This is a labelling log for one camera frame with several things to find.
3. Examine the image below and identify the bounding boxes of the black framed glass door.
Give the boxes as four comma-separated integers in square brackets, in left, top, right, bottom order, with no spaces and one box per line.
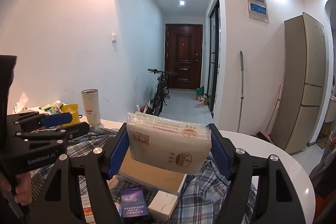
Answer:
[207,0,220,117]

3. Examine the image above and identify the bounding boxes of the yellow plastic container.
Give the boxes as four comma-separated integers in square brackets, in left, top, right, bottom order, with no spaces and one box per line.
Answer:
[60,104,80,127]

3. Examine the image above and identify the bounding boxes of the wall electrical panel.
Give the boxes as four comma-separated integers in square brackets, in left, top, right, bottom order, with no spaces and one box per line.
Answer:
[247,0,269,24]

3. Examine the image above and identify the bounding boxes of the blue plaid shirt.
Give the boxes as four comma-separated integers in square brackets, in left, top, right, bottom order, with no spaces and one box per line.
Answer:
[23,126,257,223]

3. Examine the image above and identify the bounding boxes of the white light switch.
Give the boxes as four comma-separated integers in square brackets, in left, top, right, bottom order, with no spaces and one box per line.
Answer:
[111,34,117,43]

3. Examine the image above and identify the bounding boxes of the shallow cardboard box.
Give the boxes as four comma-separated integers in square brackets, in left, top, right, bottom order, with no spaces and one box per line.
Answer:
[118,150,187,196]

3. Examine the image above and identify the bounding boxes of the bags by the door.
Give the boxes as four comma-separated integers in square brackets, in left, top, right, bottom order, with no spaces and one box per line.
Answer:
[195,86,208,107]

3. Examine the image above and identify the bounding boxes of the beige refrigerator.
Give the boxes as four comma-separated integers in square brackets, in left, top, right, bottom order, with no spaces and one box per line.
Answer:
[270,13,326,154]

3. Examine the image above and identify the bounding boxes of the clutter pile of packages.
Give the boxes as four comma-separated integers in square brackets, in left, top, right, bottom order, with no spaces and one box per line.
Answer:
[13,93,64,114]

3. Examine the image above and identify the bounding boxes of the small white box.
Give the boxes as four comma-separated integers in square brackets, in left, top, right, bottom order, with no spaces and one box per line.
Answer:
[147,190,178,222]

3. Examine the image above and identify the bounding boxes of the pink dustpan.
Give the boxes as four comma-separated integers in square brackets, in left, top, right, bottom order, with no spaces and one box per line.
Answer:
[256,85,284,143]

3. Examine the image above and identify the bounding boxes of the dark red entrance door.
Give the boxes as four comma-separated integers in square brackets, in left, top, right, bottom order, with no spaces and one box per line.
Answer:
[165,24,203,90]

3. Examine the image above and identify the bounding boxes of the grey mop handle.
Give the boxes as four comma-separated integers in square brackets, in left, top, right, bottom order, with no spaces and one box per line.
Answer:
[237,51,244,132]

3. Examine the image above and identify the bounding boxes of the purple cigarette pack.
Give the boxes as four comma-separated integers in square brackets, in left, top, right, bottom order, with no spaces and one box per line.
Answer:
[121,186,148,219]

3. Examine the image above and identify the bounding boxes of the white steel tumbler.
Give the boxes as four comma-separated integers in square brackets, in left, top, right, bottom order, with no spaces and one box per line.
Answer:
[81,89,101,126]

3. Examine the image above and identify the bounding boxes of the black bicycle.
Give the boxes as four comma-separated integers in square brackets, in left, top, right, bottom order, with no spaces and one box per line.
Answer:
[147,69,178,116]

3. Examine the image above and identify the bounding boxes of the person's left hand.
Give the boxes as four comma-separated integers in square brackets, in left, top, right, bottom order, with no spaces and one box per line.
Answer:
[0,172,32,206]

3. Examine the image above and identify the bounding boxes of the white tissue pack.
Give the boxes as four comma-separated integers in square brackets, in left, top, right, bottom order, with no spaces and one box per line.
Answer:
[126,112,212,175]

